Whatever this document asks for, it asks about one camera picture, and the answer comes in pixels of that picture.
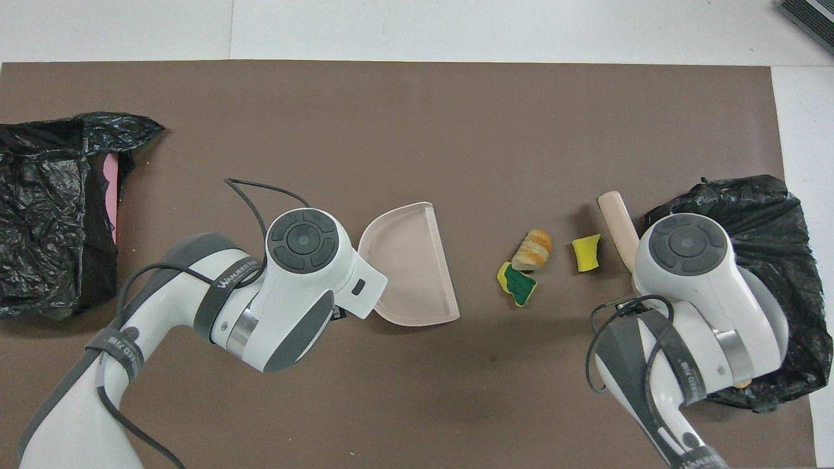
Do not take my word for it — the beige hand brush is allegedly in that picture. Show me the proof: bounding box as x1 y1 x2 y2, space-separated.
597 190 642 274

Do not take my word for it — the beige plastic dustpan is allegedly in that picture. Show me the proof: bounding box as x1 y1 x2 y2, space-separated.
357 202 461 327

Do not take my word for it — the black bag lined bin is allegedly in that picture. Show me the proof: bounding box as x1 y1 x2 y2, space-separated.
644 175 834 414

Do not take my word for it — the pink bin with black bag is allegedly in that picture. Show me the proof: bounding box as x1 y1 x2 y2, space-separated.
0 112 165 320

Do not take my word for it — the small yellow sponge piece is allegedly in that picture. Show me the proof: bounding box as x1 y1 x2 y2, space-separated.
572 234 601 273

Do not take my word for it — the orange striped sponge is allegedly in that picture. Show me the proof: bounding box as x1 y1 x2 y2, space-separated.
511 229 553 273

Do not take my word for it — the yellow and green sponge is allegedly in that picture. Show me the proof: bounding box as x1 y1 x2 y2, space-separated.
496 261 538 307

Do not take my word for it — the brown table mat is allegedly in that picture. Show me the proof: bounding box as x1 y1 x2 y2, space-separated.
0 60 816 469

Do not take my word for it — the grey ribbed panel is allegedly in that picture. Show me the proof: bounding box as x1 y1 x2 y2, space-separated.
777 0 834 54

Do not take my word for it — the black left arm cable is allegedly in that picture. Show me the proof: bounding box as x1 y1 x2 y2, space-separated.
98 178 310 469

